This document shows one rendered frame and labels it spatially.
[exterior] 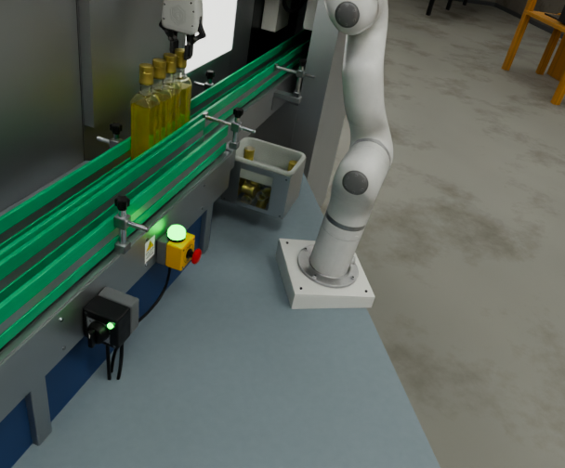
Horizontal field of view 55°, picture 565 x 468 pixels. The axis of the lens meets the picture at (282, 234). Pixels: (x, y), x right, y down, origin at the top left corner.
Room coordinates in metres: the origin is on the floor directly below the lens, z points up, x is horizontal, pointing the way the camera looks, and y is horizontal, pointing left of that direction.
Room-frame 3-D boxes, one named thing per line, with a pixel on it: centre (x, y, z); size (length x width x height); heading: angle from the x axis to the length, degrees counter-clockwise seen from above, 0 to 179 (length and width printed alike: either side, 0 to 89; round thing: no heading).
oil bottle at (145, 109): (1.27, 0.40, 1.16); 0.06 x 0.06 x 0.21; 76
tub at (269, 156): (1.58, 0.10, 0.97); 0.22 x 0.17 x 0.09; 77
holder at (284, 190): (1.59, 0.12, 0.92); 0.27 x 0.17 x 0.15; 77
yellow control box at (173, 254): (1.06, 0.25, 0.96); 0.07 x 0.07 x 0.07; 77
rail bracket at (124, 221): (0.90, 0.31, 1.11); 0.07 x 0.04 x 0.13; 77
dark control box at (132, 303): (0.78, 0.31, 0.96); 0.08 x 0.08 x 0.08; 77
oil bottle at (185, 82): (1.44, 0.36, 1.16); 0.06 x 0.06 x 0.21; 76
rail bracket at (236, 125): (1.49, 0.22, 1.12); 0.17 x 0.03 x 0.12; 77
